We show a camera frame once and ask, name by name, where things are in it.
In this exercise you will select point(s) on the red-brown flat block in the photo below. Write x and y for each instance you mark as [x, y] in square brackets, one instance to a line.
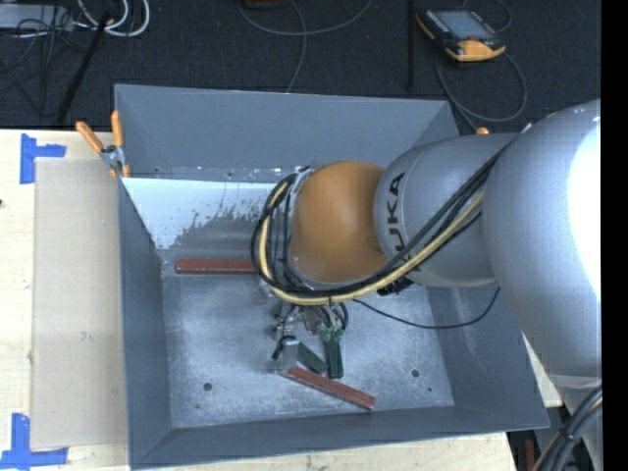
[216, 266]
[333, 388]

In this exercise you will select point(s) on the pale flat board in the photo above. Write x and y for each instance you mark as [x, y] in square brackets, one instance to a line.
[73, 282]

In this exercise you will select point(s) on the dark green flat block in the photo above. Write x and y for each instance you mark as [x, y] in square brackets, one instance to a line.
[335, 358]
[312, 358]

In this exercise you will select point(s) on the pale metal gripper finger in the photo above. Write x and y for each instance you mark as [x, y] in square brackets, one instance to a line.
[289, 351]

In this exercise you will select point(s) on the grey metal bin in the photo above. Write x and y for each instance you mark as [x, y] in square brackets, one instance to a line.
[230, 341]

